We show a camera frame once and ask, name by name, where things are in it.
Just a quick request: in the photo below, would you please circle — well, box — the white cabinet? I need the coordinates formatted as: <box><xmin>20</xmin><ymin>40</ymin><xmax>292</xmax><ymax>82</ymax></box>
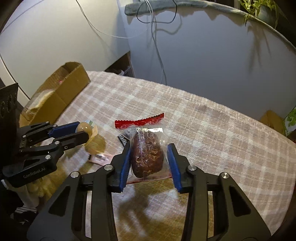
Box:
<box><xmin>1</xmin><ymin>1</ymin><xmax>130</xmax><ymax>97</ymax></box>

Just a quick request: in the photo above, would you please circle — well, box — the black cable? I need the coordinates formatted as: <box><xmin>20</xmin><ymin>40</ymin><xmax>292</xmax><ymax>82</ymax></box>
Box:
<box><xmin>135</xmin><ymin>0</ymin><xmax>178</xmax><ymax>24</ymax></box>

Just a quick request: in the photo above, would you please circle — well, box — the brown cardboard box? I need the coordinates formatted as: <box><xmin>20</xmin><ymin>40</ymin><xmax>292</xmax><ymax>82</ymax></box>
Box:
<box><xmin>19</xmin><ymin>62</ymin><xmax>90</xmax><ymax>127</ymax></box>

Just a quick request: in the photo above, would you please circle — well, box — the plaid beige tablecloth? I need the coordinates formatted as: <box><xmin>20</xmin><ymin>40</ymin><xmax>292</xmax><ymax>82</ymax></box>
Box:
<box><xmin>56</xmin><ymin>71</ymin><xmax>295</xmax><ymax>240</ymax></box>

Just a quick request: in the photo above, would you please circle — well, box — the red date snack packet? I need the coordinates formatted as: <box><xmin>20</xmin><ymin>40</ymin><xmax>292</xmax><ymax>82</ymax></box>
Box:
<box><xmin>114</xmin><ymin>113</ymin><xmax>171</xmax><ymax>184</ymax></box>

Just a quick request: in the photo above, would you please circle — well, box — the packaged sliced bread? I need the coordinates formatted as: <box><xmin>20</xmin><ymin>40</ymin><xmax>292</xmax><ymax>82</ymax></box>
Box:
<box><xmin>22</xmin><ymin>89</ymin><xmax>54</xmax><ymax>121</ymax></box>

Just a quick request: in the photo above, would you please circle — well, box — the green potted plant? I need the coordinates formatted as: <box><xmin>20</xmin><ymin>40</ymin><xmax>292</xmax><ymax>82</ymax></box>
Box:
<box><xmin>239</xmin><ymin>0</ymin><xmax>287</xmax><ymax>29</ymax></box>

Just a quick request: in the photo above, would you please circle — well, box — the green box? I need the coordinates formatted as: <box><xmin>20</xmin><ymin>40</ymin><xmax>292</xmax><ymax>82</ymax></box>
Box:
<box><xmin>282</xmin><ymin>107</ymin><xmax>296</xmax><ymax>137</ymax></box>

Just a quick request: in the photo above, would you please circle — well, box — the egg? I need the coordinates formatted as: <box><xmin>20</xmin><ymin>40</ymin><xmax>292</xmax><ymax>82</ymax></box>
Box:
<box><xmin>76</xmin><ymin>120</ymin><xmax>98</xmax><ymax>155</ymax></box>

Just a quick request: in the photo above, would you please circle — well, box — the grey windowsill mat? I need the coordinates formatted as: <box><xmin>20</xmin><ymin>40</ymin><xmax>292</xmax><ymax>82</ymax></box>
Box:
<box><xmin>124</xmin><ymin>0</ymin><xmax>296</xmax><ymax>50</ymax></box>

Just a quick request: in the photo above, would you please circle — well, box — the pink small sachet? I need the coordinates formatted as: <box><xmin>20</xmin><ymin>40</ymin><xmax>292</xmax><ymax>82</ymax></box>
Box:
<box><xmin>88</xmin><ymin>153</ymin><xmax>114</xmax><ymax>166</ymax></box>

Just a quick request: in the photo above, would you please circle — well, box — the black-white snack packet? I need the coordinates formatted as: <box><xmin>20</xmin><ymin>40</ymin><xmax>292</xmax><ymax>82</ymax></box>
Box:
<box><xmin>118</xmin><ymin>134</ymin><xmax>128</xmax><ymax>147</ymax></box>

